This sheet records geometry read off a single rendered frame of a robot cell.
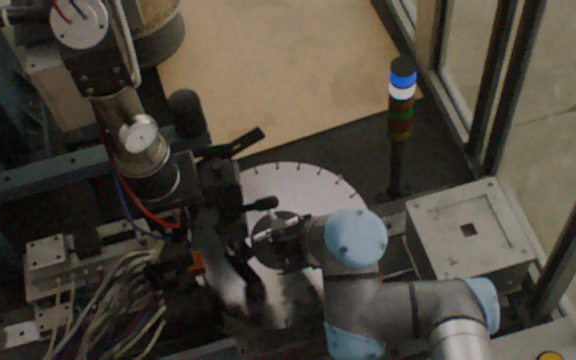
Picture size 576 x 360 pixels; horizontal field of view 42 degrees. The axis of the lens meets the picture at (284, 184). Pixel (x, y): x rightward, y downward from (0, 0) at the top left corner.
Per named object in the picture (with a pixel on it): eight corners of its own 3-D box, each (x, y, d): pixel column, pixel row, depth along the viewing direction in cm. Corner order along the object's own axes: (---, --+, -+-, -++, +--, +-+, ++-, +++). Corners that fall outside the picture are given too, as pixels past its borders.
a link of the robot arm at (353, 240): (336, 275, 91) (330, 206, 92) (308, 275, 102) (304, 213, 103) (394, 270, 94) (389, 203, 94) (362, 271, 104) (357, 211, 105)
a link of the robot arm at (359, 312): (416, 358, 93) (408, 269, 94) (326, 364, 93) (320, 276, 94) (409, 350, 100) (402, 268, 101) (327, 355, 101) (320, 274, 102)
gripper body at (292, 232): (262, 230, 118) (283, 225, 106) (312, 216, 120) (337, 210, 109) (275, 277, 118) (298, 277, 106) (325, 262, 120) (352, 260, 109)
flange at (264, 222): (281, 201, 136) (280, 194, 134) (325, 238, 131) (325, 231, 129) (237, 241, 133) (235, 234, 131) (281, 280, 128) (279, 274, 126)
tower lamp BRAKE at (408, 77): (410, 64, 127) (411, 53, 125) (419, 84, 125) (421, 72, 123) (385, 71, 127) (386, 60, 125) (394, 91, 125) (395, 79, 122)
